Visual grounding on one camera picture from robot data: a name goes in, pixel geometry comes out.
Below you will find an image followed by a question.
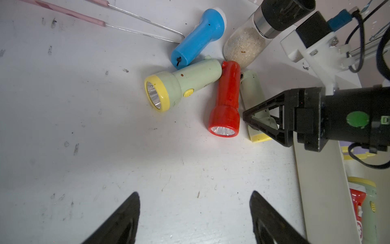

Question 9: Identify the purple flashlight with yellow button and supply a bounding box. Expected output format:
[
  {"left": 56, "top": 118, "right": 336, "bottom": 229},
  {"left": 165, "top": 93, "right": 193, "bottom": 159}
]
[{"left": 339, "top": 141, "right": 375, "bottom": 160}]

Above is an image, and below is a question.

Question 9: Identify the cream plastic storage tray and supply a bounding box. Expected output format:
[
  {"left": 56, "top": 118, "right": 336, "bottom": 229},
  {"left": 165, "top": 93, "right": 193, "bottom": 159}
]
[{"left": 294, "top": 133, "right": 390, "bottom": 244}]

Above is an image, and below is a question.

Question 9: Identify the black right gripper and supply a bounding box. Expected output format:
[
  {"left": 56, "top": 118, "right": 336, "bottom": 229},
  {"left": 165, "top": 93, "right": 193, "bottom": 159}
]
[{"left": 243, "top": 85, "right": 390, "bottom": 152}]

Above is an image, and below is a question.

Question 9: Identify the pink wire utensil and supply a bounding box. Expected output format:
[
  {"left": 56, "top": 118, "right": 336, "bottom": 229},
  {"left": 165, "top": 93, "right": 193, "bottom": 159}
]
[{"left": 23, "top": 0, "right": 185, "bottom": 44}]

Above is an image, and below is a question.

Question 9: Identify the medium green flashlight yellow rim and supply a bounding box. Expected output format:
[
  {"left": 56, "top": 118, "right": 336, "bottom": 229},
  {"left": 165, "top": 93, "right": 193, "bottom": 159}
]
[{"left": 144, "top": 56, "right": 222, "bottom": 112}]

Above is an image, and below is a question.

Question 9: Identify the large pale green flashlight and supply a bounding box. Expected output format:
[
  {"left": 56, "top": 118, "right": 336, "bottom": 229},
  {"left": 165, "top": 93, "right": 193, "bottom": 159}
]
[{"left": 347, "top": 176, "right": 378, "bottom": 244}]

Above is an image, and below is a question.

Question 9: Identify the large red flashlight white logo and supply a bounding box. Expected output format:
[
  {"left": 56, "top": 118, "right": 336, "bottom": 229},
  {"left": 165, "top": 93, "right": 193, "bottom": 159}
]
[{"left": 349, "top": 185, "right": 367, "bottom": 243}]

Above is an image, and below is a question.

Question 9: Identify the glass spice grinder black cap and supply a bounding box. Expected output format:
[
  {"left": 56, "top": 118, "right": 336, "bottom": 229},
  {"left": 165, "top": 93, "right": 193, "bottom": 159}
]
[{"left": 223, "top": 0, "right": 316, "bottom": 69}]

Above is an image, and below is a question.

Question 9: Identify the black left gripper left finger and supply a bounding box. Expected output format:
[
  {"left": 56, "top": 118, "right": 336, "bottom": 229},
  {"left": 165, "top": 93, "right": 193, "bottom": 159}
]
[{"left": 84, "top": 192, "right": 140, "bottom": 244}]

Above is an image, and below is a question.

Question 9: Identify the small red flashlight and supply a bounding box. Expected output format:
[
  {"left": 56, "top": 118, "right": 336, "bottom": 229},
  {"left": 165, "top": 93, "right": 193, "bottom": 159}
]
[{"left": 208, "top": 61, "right": 241, "bottom": 138}]

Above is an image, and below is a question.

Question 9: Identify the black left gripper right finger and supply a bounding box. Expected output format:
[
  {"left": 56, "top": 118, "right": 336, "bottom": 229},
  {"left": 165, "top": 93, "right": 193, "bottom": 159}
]
[{"left": 249, "top": 191, "right": 308, "bottom": 244}]

